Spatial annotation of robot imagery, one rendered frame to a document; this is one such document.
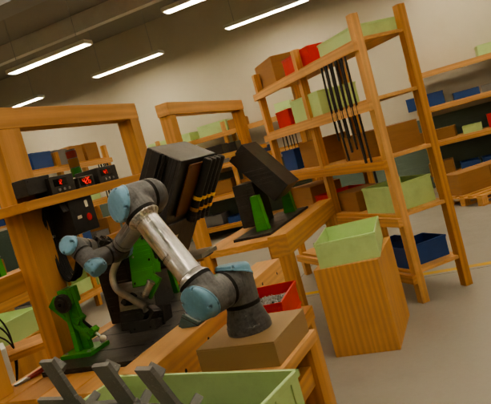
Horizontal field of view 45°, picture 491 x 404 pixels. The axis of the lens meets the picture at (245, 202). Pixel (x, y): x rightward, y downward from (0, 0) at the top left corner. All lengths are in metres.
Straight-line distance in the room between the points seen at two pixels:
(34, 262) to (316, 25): 9.44
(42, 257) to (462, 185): 6.94
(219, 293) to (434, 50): 9.57
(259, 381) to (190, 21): 11.08
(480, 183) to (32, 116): 7.12
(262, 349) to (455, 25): 9.66
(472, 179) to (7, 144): 7.16
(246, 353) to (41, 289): 1.03
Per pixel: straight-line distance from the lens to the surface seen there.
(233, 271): 1.90
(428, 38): 11.12
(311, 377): 2.08
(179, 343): 2.20
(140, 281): 2.57
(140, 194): 1.96
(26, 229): 2.56
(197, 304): 1.82
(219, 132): 11.37
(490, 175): 9.05
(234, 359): 1.91
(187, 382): 1.69
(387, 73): 11.15
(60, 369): 1.50
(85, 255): 2.29
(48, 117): 2.84
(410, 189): 4.91
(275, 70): 6.22
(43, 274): 2.58
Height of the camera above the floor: 1.49
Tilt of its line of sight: 4 degrees down
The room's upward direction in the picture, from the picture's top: 15 degrees counter-clockwise
